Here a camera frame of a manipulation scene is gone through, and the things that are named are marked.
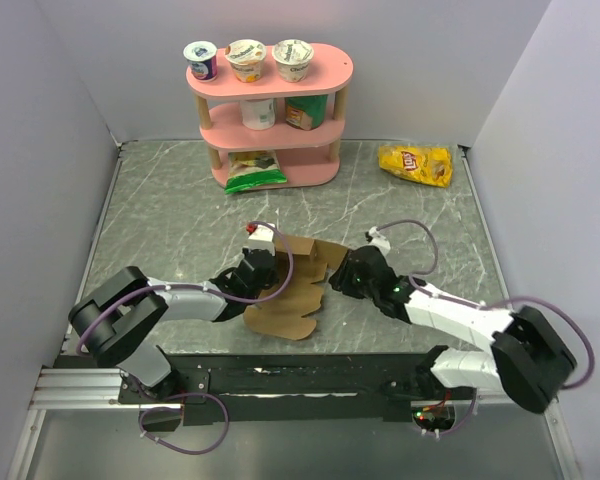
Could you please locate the brown cardboard box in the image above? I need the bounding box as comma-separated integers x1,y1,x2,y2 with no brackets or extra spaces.
243,235,348,341

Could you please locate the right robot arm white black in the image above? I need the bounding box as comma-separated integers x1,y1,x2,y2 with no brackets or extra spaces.
329,245,577,414

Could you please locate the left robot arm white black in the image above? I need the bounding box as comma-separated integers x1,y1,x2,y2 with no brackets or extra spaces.
68,249,278,402

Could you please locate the green snack box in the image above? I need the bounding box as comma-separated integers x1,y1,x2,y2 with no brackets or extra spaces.
284,95,328,131

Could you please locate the green chip bag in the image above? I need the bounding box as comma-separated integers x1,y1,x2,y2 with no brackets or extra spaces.
225,150,288,194

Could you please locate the yellow Lays chip bag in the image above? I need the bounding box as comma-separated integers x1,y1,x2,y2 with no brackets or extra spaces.
377,145,453,188

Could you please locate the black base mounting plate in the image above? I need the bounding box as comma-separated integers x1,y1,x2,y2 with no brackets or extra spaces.
114,352,481,433

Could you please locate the pink three-tier shelf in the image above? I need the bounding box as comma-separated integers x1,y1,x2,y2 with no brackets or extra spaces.
186,43,354,188

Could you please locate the white cup middle shelf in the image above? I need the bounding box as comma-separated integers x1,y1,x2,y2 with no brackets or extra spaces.
239,98,276,131

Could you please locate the orange Chobani yogurt cup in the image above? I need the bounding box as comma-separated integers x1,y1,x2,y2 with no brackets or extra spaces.
225,39,267,83

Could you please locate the white Chobani yogurt cup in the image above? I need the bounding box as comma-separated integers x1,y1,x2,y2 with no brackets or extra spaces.
272,39,314,83

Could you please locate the purple white yogurt cup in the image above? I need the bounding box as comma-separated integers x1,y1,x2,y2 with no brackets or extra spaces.
183,41,217,82

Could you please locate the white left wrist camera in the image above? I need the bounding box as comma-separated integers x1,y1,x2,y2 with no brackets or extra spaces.
242,223,276,256

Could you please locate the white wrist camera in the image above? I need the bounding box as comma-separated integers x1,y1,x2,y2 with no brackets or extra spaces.
242,223,276,256
365,226,391,255

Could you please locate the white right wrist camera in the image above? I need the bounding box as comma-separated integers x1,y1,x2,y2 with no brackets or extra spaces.
365,226,391,255

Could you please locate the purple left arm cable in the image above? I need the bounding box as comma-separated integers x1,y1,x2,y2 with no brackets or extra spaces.
74,220,296,454

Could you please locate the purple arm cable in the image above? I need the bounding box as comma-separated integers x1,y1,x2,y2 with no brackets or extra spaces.
379,218,596,437
74,220,296,454

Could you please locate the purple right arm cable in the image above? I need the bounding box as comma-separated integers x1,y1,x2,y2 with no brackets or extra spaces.
379,218,596,437

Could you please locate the aluminium rail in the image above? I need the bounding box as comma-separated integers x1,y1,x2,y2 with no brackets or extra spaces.
28,365,141,411

